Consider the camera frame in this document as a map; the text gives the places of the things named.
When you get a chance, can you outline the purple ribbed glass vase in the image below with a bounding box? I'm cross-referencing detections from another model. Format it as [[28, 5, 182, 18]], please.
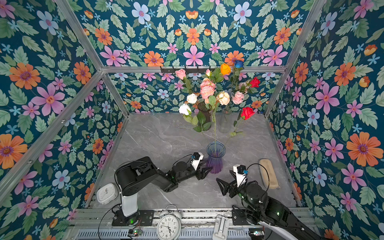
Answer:
[[206, 141, 226, 174]]

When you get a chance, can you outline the dark pink ribbed glass vase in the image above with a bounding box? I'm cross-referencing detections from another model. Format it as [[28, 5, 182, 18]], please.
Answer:
[[198, 102, 211, 122]]

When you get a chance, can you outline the red rose stem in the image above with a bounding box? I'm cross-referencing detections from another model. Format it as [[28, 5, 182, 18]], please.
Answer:
[[224, 107, 255, 146], [238, 77, 261, 94]]

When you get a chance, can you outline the white twin-bell alarm clock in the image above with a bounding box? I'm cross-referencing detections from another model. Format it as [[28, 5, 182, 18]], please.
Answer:
[[156, 205, 182, 240]]

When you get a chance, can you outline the beige cloth roll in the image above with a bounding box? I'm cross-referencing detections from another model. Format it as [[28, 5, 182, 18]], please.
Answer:
[[259, 159, 280, 190]]

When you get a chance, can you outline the clear glass cup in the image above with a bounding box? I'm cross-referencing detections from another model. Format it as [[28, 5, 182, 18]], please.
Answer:
[[219, 108, 232, 134]]

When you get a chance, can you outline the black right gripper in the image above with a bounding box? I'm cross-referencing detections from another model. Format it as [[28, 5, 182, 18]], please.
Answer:
[[216, 170, 261, 214]]

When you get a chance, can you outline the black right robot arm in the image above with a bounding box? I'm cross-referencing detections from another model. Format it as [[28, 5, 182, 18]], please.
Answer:
[[216, 171, 325, 240]]

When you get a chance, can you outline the pink rose stem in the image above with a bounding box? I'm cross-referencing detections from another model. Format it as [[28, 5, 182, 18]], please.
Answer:
[[175, 70, 194, 95]]

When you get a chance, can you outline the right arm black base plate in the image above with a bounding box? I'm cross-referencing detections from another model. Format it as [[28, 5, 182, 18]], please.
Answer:
[[232, 209, 254, 226]]

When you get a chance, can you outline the pink double carnation stem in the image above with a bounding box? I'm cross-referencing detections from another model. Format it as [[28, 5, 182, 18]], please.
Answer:
[[225, 81, 252, 113]]

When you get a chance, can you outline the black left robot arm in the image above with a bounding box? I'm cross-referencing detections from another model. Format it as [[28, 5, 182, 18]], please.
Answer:
[[114, 152, 213, 226]]

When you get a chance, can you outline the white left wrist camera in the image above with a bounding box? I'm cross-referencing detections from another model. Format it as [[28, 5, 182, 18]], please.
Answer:
[[191, 152, 204, 171]]

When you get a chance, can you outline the white plastic clip bracket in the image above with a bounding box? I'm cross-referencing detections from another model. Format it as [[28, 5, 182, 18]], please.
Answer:
[[212, 215, 230, 240]]

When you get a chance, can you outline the pink cream peony spray stem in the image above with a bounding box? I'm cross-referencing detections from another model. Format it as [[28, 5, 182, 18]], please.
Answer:
[[200, 70, 219, 153]]

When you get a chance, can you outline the cream double-bloom flower stem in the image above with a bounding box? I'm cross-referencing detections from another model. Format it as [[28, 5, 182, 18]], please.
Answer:
[[216, 91, 231, 113]]

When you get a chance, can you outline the yellow rose stem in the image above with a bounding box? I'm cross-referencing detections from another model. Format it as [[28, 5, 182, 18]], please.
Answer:
[[210, 63, 232, 84]]

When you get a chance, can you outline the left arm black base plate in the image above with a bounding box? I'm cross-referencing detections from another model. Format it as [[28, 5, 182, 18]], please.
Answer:
[[112, 210, 155, 227]]

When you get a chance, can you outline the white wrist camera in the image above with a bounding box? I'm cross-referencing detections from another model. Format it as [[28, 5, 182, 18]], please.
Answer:
[[233, 164, 248, 188], [191, 152, 204, 171]]

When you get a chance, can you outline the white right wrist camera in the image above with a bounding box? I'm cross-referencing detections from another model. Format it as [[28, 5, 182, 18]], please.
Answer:
[[233, 164, 248, 188]]

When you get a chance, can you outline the black hook rail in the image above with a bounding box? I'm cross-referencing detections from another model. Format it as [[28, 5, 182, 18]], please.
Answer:
[[160, 66, 220, 74]]

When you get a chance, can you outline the white rose stem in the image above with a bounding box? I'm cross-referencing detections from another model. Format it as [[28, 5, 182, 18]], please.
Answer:
[[179, 104, 214, 133], [187, 94, 198, 105]]

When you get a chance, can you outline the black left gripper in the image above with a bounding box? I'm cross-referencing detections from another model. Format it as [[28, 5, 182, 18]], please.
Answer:
[[177, 158, 214, 184]]

